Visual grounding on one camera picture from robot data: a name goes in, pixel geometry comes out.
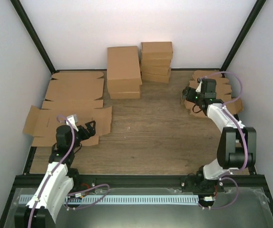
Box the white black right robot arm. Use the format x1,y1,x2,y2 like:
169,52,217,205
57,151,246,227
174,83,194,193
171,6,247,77
182,78,257,191

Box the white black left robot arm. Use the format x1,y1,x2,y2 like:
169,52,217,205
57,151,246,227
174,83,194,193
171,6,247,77
14,116,96,228

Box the small folded box bottom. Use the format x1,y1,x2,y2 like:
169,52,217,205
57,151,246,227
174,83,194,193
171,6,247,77
141,74,170,84

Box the large folded cardboard box bottom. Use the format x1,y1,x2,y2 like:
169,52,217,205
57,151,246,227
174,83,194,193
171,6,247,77
109,92,141,99

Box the large folded cardboard box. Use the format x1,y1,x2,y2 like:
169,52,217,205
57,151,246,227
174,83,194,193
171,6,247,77
107,46,142,93
109,92,141,99

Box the small folded box stack top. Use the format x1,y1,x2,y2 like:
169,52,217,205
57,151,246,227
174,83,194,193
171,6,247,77
141,42,173,59

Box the large folded cardboard box top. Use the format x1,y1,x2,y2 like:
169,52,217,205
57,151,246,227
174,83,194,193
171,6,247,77
107,46,142,93

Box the stack of small flat blanks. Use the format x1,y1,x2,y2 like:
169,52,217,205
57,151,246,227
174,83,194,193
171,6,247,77
181,70,243,118

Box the large flat cardboard blank rear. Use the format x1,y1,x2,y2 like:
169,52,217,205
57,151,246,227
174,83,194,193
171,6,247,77
45,71,104,101

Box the large flat cardboard blank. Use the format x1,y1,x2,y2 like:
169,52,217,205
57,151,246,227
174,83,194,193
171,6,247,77
45,71,104,101
22,99,113,147

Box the large flat cardboard blank front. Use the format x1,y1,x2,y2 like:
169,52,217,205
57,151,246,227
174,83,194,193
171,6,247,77
22,99,113,147

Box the clear acrylic cover plate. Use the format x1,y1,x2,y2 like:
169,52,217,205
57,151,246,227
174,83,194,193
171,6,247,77
5,188,273,228

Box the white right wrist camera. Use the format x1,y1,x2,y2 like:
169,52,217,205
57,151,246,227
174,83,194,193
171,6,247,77
196,78,203,93

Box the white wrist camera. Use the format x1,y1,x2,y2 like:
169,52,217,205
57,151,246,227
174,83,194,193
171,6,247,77
196,78,203,93
65,114,78,131

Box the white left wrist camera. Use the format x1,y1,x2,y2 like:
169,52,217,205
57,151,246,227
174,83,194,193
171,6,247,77
65,114,78,131

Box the light blue slotted cable duct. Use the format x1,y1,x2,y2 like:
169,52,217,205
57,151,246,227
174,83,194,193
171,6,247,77
18,195,199,206

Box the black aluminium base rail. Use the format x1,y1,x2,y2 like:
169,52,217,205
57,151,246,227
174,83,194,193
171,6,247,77
15,174,265,193

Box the black frame post right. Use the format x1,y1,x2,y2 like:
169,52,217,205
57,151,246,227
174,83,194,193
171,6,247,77
220,0,266,71

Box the black frame post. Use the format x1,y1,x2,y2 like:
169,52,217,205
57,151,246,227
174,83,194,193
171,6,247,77
10,0,56,74
220,0,266,71

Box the black frame post left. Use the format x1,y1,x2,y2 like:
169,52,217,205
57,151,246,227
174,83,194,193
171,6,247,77
10,0,56,74

